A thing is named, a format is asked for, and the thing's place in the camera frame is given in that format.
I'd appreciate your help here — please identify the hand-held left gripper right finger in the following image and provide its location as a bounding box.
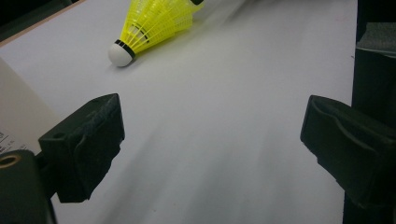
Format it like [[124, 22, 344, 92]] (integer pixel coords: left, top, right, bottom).
[[300, 94, 396, 210]]

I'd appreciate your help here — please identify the yellow plastic shuttlecock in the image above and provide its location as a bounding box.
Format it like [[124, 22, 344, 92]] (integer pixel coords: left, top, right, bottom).
[[107, 0, 205, 68]]

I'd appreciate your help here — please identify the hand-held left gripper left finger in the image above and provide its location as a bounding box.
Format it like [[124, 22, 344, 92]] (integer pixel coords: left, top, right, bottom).
[[38, 92, 125, 203]]

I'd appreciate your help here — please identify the white table cover board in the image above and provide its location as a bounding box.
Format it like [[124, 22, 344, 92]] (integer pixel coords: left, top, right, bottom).
[[0, 0, 359, 224]]

